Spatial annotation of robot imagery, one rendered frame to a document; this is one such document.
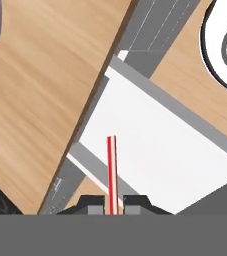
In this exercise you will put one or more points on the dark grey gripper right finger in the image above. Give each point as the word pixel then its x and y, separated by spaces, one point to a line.
pixel 135 202

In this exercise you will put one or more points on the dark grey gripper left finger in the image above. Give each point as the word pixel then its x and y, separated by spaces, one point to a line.
pixel 92 202

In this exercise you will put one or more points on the red and white striped straw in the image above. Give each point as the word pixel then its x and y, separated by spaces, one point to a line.
pixel 111 173

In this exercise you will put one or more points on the white open drawer grey rim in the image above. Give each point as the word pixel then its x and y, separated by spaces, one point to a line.
pixel 158 140

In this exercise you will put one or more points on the white round thing black rim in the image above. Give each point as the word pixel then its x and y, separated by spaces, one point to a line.
pixel 215 40

